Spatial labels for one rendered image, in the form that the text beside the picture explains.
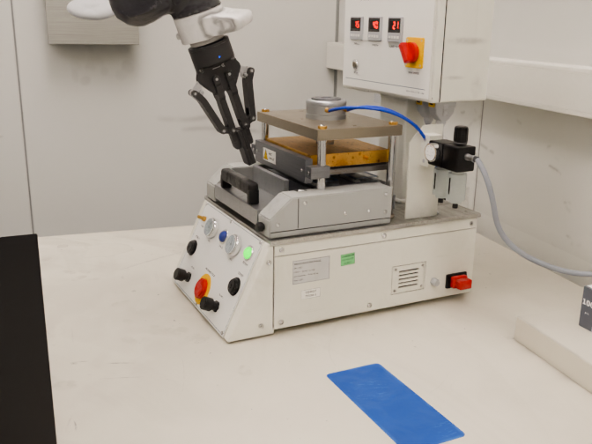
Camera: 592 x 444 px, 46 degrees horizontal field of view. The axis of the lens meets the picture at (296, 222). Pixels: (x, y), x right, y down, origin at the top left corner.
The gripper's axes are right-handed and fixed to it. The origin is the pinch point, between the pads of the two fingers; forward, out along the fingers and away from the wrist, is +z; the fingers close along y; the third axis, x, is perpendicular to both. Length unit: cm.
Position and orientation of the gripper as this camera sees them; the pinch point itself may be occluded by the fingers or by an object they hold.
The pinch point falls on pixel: (244, 145)
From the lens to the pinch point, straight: 131.8
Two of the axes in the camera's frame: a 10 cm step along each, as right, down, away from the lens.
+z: 2.9, 8.7, 4.1
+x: 4.3, 2.6, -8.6
